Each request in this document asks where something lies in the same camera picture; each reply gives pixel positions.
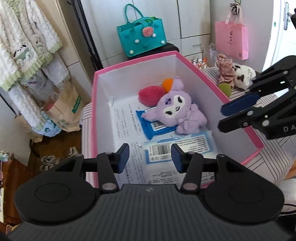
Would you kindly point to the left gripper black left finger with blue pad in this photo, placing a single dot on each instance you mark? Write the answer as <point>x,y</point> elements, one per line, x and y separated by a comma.
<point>70,190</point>

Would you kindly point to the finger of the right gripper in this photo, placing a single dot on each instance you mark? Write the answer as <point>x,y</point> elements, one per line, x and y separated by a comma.
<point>245,101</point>
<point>245,118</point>

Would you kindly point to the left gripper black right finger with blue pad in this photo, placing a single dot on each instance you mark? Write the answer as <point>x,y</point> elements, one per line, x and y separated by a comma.
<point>228,189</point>

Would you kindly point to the green felt ball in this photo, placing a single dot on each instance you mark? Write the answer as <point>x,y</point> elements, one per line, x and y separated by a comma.
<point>225,88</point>

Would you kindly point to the pink floral fabric scrunchie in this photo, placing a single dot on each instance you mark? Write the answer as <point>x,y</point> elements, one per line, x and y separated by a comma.
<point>226,70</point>

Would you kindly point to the white tissue pack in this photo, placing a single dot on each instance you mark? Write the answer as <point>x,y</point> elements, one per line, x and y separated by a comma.
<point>160,151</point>

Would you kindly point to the purple Kuromi plush toy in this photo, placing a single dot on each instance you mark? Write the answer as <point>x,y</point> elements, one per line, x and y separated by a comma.
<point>177,109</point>

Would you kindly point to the white door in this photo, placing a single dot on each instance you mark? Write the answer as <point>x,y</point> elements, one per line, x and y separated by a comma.
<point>281,43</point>

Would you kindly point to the white brown plush toy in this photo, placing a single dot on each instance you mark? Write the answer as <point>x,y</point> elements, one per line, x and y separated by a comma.
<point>243,76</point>

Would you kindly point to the pair of shoes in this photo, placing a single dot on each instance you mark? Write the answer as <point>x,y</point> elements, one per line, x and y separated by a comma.
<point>48,162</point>

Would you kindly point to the pink paper shopping bag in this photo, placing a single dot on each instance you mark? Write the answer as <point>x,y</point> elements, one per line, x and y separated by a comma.
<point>231,37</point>

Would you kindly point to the small drink bottles pack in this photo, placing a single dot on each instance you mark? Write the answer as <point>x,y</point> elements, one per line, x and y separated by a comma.
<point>200,63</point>

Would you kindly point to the brown paper bag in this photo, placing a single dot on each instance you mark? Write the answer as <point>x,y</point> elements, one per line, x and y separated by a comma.
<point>65,108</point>

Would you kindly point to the pink storage box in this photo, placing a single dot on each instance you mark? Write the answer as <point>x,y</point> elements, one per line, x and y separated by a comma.
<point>155,101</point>

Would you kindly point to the orange felt ball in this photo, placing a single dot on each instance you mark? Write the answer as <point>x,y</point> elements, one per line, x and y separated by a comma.
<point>167,84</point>

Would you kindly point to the blue wet wipes pack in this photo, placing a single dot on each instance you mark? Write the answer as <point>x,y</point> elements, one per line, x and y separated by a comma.
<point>154,128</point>

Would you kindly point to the red fuzzy plush ball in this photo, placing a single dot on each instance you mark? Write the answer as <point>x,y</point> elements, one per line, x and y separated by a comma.
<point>151,95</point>

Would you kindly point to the black suitcase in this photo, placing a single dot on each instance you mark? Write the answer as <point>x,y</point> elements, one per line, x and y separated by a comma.
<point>165,48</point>

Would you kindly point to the teal felt tote bag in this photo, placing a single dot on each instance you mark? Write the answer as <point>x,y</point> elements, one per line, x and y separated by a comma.
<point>141,35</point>

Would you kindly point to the white green knit cardigan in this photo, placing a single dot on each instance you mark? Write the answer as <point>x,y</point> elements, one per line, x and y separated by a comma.
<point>29,51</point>

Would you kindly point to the silver door handle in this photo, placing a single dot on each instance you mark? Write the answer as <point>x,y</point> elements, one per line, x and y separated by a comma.
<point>287,16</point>

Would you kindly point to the black hair tie hook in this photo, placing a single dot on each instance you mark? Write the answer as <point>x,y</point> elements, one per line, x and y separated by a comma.
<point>235,8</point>

